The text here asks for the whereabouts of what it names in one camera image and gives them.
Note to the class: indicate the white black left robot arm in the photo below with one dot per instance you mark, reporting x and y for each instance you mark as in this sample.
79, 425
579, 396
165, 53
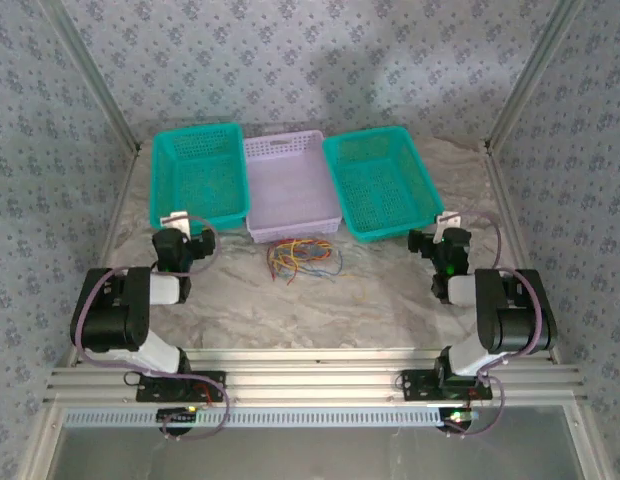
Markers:
115, 310

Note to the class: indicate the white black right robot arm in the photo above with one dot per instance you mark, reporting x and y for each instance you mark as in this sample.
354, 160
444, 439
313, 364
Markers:
515, 320

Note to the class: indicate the teal plastic basket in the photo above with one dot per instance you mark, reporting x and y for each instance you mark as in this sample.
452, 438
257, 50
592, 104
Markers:
200, 175
385, 185

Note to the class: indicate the lilac plastic basket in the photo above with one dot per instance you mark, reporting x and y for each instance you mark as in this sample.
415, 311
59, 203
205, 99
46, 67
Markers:
290, 185

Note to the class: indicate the small electronics board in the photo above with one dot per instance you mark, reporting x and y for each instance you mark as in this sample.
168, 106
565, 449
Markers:
457, 416
177, 414

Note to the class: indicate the grey metal panel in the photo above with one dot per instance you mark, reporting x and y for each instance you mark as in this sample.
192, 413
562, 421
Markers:
315, 455

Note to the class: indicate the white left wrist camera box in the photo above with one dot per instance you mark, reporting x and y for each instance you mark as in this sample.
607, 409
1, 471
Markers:
177, 220

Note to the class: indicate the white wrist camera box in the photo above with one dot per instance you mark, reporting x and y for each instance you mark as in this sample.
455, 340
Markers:
177, 220
447, 221

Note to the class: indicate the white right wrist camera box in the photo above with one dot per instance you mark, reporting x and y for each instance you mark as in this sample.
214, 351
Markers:
447, 221

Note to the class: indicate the aluminium side rail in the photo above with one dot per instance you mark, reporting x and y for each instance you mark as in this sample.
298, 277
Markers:
515, 230
109, 240

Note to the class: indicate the aluminium corner post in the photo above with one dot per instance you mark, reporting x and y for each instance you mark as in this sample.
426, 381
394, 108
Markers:
95, 75
531, 75

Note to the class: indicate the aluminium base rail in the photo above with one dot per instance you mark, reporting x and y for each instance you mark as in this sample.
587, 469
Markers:
315, 380

